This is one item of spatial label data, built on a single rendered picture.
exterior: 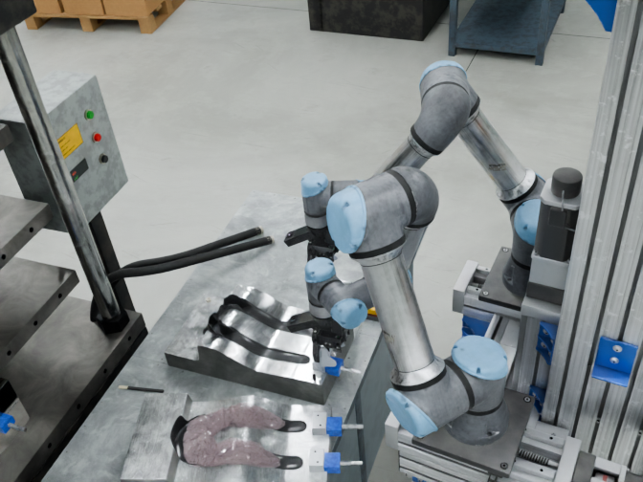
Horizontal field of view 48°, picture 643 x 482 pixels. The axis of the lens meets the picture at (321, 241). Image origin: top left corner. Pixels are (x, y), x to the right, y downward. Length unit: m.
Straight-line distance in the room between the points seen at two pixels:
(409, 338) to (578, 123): 3.47
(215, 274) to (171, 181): 2.01
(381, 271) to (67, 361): 1.28
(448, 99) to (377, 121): 3.05
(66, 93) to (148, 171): 2.35
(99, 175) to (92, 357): 0.57
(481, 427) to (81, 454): 1.08
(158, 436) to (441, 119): 1.06
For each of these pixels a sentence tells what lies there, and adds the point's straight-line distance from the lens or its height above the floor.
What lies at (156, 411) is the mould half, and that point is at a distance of 2.01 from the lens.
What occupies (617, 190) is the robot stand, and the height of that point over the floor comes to 1.64.
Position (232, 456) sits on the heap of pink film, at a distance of 1.87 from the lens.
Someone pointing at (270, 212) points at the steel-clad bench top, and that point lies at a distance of 2.72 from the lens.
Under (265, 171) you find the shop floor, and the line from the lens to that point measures 4.38.
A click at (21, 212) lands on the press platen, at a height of 1.29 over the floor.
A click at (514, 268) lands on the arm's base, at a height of 1.11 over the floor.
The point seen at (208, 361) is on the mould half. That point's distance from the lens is 2.14.
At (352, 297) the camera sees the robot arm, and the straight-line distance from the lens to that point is 1.71.
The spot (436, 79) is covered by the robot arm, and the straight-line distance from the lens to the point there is 1.79.
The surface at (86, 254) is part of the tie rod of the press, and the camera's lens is 2.23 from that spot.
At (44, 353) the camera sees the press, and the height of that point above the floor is 0.79.
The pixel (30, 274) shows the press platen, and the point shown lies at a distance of 2.35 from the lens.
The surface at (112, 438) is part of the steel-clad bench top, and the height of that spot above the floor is 0.80.
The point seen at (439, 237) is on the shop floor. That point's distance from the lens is 3.80.
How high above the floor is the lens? 2.44
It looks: 40 degrees down
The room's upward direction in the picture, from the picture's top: 6 degrees counter-clockwise
